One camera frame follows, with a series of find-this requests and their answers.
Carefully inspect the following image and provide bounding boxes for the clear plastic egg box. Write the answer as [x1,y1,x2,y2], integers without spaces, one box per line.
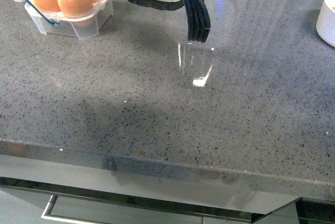
[12,0,114,39]

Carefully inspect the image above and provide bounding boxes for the white bowl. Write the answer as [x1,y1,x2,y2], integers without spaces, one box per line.
[316,0,334,47]

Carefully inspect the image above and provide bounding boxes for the blue rubber band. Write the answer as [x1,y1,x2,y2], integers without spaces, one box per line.
[24,0,60,27]

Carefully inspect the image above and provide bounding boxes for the metal drawer handle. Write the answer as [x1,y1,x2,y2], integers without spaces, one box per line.
[41,195,255,223]

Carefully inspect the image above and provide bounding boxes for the black robot arm cables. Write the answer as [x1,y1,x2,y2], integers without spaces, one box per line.
[173,0,211,43]

